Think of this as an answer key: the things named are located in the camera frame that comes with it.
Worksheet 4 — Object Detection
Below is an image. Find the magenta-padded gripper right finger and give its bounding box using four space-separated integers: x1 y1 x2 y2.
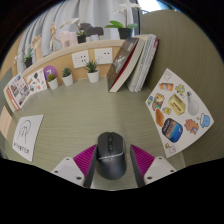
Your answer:
129 143 177 188

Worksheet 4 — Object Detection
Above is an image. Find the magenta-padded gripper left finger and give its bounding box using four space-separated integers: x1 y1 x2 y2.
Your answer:
50 143 99 189

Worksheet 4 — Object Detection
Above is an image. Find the black computer mouse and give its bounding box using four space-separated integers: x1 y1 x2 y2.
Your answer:
95 131 128 181

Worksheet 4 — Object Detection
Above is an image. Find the white mouse pad line drawing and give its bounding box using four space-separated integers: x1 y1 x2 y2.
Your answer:
11 114 45 163

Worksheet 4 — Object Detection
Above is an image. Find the large white sticker sheet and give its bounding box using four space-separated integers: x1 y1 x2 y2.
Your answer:
144 68 215 159

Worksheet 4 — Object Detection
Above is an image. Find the peach paper card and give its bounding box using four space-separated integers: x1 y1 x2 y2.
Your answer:
0 105 14 141

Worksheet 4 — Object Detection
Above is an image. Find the small succulent in white pot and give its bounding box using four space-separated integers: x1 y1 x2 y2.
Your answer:
46 73 59 91
83 59 100 84
61 67 74 87

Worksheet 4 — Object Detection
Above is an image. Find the colourful photo cover magazine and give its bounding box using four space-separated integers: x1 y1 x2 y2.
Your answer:
7 73 32 109

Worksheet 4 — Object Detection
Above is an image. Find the red-edged magazine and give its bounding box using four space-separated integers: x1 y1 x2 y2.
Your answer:
4 83 18 113

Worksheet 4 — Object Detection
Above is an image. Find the purple round number sign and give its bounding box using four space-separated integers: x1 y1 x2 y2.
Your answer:
43 65 58 83

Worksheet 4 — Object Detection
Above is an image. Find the pink horse figurine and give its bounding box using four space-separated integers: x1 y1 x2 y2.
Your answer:
58 30 78 49

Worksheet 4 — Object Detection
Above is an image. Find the wooden mannequin figure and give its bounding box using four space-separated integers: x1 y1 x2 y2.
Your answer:
49 21 61 51

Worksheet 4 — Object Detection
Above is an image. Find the black horse figurine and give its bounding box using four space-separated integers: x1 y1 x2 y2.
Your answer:
79 22 104 43

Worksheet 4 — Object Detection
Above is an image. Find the grey pleated curtain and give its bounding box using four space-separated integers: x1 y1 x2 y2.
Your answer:
16 0 141 74

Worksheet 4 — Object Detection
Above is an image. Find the dark-framed window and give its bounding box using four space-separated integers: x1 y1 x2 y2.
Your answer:
138 0 168 14

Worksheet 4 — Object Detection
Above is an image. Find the white wall socket plate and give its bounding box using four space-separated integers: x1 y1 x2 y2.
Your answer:
93 47 114 65
71 49 90 69

